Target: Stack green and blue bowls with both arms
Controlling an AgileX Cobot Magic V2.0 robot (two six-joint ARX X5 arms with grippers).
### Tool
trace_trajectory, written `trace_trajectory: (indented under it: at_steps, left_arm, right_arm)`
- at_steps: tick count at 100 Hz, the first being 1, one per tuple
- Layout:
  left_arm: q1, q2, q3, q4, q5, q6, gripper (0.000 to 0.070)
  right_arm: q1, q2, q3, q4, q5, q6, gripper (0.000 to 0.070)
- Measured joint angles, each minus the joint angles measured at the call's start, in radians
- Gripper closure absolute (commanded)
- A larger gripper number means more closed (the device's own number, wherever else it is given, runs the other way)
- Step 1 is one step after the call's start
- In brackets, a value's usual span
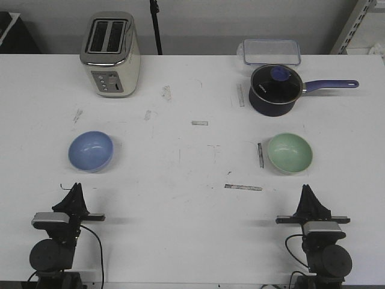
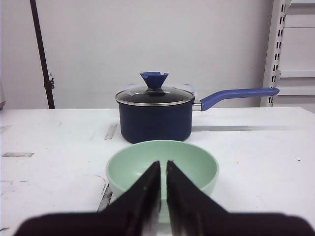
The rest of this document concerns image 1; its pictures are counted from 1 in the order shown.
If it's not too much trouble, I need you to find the green bowl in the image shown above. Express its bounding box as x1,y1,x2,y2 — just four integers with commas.
267,132,313,175

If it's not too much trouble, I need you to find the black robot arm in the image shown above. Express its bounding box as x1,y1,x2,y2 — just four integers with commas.
29,182,105,288
276,184,353,288

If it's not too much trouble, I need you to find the white slotted shelf rack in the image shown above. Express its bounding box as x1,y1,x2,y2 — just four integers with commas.
330,1,384,55

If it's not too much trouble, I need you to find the black tripod pole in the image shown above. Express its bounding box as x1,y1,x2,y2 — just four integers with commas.
149,0,163,55

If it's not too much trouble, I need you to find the glass pot lid blue knob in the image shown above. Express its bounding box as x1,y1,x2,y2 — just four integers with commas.
250,64,303,104

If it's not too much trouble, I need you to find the blue bowl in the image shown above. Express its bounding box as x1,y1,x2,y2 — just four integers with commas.
68,131,114,173

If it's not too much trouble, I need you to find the clear plastic food container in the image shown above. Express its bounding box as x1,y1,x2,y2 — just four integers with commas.
236,39,301,66

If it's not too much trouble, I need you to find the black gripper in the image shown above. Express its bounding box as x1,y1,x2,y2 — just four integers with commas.
276,184,351,256
46,182,105,250

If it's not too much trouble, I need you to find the blue saucepan with handle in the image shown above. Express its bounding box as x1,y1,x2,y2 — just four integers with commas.
249,64,359,117

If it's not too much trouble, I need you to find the silver two-slot toaster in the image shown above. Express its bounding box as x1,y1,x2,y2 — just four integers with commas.
79,11,141,98

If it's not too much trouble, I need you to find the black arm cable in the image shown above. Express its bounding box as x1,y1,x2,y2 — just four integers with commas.
284,234,310,287
78,224,105,287

